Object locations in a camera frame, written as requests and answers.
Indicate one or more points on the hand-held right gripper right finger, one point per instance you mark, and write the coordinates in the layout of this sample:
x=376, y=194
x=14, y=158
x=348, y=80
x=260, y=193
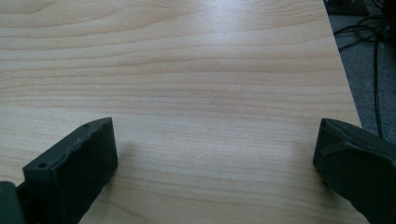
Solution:
x=358, y=168

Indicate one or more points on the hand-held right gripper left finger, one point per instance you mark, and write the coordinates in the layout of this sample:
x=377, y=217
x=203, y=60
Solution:
x=74, y=168

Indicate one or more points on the black stand base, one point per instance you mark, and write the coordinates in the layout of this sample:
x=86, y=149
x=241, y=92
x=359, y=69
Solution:
x=347, y=6

